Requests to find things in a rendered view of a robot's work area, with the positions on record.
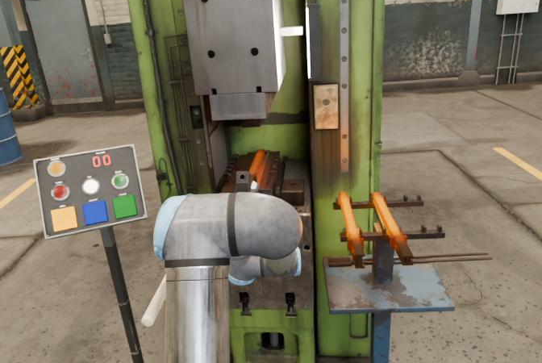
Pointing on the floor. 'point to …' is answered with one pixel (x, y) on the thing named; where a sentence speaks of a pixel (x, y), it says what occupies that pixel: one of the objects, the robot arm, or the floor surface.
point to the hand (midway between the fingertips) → (249, 181)
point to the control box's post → (121, 292)
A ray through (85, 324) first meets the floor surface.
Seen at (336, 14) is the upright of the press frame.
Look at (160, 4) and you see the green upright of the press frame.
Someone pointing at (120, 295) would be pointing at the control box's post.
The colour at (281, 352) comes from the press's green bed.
